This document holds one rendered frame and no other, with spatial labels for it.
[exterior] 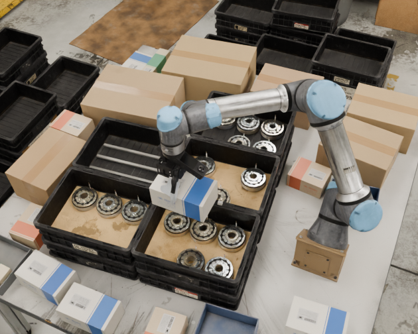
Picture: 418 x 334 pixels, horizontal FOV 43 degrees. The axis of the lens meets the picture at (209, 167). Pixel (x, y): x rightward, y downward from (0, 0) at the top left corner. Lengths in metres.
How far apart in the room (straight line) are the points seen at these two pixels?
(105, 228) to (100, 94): 0.71
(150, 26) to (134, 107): 2.12
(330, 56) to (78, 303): 2.14
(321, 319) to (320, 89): 0.79
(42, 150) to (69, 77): 1.18
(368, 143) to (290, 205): 0.43
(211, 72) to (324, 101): 1.00
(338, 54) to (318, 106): 1.75
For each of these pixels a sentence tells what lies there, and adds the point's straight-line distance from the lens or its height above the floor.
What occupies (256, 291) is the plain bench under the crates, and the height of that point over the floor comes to 0.70.
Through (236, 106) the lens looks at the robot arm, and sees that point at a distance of 1.72.
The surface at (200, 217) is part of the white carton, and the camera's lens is 1.77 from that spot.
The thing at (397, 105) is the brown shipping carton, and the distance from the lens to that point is 2.55.
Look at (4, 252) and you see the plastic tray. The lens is 2.31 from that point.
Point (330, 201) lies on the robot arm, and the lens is 1.93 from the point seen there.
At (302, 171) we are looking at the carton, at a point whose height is 0.77.
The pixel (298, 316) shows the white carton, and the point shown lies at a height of 0.79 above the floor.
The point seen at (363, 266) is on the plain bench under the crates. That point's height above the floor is 0.70.
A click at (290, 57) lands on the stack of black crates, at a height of 0.38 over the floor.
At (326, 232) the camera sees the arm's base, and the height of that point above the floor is 0.92.
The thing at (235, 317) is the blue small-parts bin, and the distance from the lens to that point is 1.97.
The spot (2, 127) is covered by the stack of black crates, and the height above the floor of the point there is 0.49.
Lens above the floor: 2.53
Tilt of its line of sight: 50 degrees down
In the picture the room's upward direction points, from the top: 3 degrees counter-clockwise
